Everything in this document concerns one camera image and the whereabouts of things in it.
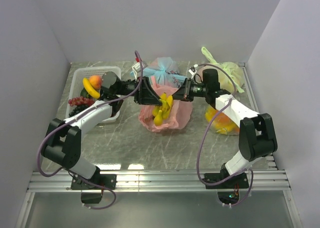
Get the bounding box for purple cable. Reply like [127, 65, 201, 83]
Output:
[196, 63, 254, 207]
[36, 50, 144, 210]

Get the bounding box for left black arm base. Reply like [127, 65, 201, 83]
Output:
[70, 174, 117, 210]

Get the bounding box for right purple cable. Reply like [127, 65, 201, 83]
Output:
[196, 63, 254, 207]

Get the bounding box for green tied plastic bag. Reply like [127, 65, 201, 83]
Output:
[201, 47, 245, 93]

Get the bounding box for white plastic basket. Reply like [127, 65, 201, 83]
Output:
[65, 66, 122, 124]

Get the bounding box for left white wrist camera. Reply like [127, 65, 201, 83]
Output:
[130, 59, 148, 80]

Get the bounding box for yellow banana bunch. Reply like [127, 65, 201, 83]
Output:
[152, 93, 173, 126]

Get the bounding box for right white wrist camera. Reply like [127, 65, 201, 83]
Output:
[188, 64, 199, 77]

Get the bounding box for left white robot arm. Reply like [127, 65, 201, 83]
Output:
[36, 72, 162, 189]

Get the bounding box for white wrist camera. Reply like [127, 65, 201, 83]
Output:
[188, 64, 199, 77]
[130, 59, 148, 80]

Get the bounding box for black grape bunch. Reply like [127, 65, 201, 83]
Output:
[68, 104, 89, 117]

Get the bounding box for single yellow banana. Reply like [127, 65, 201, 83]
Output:
[82, 78, 100, 99]

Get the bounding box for pink plastic bag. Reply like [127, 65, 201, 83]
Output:
[138, 76, 193, 133]

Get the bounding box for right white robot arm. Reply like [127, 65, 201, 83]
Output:
[172, 64, 278, 188]

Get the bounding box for red grape bunch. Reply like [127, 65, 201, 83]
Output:
[68, 96, 95, 107]

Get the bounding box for aluminium mounting rail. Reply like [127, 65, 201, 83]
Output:
[27, 170, 291, 192]

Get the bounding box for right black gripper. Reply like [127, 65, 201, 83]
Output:
[169, 78, 208, 102]

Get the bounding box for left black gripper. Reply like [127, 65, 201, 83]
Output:
[115, 76, 164, 106]

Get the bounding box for clear bag of fruits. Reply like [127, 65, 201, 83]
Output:
[204, 105, 240, 135]

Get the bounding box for blue tied plastic bag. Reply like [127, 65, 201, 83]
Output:
[142, 57, 186, 88]

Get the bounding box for green avocado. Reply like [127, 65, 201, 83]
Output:
[80, 88, 91, 99]

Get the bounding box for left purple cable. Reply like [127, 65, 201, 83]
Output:
[36, 50, 144, 210]

